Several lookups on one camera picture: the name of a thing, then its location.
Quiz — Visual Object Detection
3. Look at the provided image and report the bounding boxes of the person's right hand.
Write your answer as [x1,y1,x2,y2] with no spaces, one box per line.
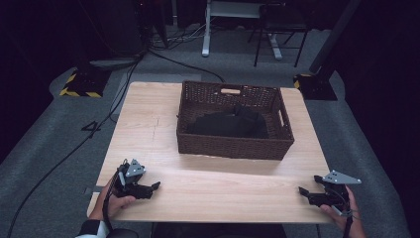
[318,185,362,233]

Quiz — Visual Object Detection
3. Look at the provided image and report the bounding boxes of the black pants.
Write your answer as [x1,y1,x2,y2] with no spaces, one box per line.
[185,103,269,140]

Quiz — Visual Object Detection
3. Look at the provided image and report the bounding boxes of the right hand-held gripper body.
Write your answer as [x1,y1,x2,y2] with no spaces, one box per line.
[312,170,363,210]

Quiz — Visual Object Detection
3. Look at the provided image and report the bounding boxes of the person's left hand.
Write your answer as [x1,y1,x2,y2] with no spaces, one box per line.
[87,178,137,222]

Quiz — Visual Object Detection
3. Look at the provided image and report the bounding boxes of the person's dark lap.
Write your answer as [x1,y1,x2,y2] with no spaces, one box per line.
[152,222,287,238]

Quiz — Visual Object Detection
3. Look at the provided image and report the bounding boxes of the striped black stand base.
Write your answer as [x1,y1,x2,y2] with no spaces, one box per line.
[292,72,339,101]
[58,66,113,99]

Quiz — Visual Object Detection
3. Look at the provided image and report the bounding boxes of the curved black floor cable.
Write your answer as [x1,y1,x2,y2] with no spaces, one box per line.
[147,49,227,83]

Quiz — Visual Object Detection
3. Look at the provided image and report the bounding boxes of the bundle of floor cables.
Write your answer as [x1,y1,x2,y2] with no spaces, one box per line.
[145,22,212,52]

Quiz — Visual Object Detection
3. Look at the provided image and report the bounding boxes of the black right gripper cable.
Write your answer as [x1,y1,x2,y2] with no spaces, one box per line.
[342,208,355,238]

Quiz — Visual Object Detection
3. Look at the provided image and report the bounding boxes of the white desk frame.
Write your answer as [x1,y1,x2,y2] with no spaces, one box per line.
[201,0,285,61]

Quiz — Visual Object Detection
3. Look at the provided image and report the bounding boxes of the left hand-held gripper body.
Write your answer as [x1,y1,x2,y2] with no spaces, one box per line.
[113,159,148,200]

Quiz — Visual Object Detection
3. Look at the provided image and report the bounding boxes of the black slanted stand pole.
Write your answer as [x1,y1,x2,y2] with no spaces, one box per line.
[308,0,364,75]

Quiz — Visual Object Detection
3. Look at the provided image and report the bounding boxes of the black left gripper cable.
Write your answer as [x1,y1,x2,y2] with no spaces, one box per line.
[101,170,121,233]

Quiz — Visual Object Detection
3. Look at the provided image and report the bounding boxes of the brown woven wicker basket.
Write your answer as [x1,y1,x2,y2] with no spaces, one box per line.
[175,79,296,162]

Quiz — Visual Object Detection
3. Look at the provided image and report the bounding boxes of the black metal chair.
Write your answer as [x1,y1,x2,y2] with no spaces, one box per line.
[247,2,312,69]

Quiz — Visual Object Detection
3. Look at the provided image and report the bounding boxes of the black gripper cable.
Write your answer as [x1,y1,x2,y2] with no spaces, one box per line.
[342,208,355,238]
[101,170,121,233]

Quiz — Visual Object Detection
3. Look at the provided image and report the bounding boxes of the long black floor cable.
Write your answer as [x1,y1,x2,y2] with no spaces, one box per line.
[5,56,144,238]

